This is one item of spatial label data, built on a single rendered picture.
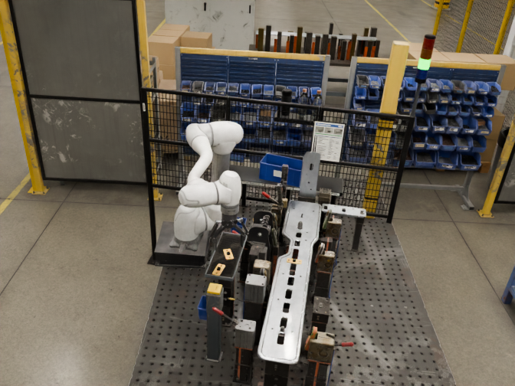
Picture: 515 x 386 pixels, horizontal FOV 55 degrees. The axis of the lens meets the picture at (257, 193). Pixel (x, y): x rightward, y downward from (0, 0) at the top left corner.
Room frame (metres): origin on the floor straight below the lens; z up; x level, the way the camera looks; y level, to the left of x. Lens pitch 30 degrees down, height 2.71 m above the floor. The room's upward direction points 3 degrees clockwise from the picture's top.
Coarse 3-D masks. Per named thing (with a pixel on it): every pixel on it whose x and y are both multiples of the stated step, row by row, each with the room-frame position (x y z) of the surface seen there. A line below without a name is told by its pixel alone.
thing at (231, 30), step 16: (176, 0) 9.20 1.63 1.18; (192, 0) 9.21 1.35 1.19; (208, 0) 9.22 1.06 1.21; (224, 0) 9.21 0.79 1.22; (240, 0) 9.22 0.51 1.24; (176, 16) 9.20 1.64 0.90; (192, 16) 9.21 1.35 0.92; (208, 16) 9.22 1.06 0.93; (224, 16) 9.21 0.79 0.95; (240, 16) 9.22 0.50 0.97; (208, 32) 9.22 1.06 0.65; (224, 32) 9.21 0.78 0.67; (240, 32) 9.22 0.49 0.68; (224, 48) 9.21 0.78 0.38; (240, 48) 9.22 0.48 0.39
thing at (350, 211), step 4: (324, 204) 2.82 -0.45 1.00; (328, 204) 2.82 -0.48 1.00; (332, 204) 2.82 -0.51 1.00; (328, 208) 2.77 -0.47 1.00; (332, 208) 2.78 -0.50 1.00; (336, 208) 2.78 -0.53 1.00; (340, 208) 2.78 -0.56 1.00; (348, 208) 2.79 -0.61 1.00; (352, 208) 2.79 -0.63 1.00; (356, 208) 2.79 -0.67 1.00; (360, 208) 2.80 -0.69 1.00; (324, 212) 2.73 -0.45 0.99; (336, 212) 2.73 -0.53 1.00; (340, 212) 2.73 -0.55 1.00; (344, 212) 2.74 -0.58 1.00; (348, 212) 2.74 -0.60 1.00; (352, 212) 2.74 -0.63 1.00; (356, 212) 2.75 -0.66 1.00; (364, 212) 2.75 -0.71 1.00; (352, 216) 2.71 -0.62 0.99; (356, 216) 2.71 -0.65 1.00; (360, 216) 2.70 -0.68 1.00; (364, 216) 2.70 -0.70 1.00
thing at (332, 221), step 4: (332, 220) 2.59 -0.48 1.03; (336, 220) 2.57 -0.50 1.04; (340, 220) 2.57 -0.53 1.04; (328, 224) 2.55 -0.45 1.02; (332, 224) 2.54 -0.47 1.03; (336, 224) 2.54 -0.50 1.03; (340, 224) 2.54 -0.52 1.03; (328, 228) 2.54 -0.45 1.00; (332, 228) 2.54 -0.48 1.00; (336, 228) 2.54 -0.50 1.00; (340, 228) 2.55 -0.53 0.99; (328, 232) 2.54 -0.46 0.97; (332, 232) 2.54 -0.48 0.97; (336, 232) 2.54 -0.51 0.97; (340, 232) 2.55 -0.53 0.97; (328, 236) 2.54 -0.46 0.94; (332, 236) 2.54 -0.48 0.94; (336, 236) 2.54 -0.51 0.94; (336, 240) 2.54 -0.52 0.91; (332, 244) 2.55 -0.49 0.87; (332, 248) 2.55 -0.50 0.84; (336, 252) 2.55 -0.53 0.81; (336, 256) 2.55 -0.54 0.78; (336, 264) 2.55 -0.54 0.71
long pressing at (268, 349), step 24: (288, 216) 2.65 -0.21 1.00; (312, 216) 2.67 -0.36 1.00; (312, 240) 2.40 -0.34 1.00; (288, 264) 2.16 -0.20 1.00; (288, 288) 1.96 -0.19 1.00; (288, 312) 1.78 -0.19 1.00; (264, 336) 1.62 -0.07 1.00; (288, 336) 1.63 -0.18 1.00; (264, 360) 1.49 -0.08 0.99; (288, 360) 1.49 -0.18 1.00
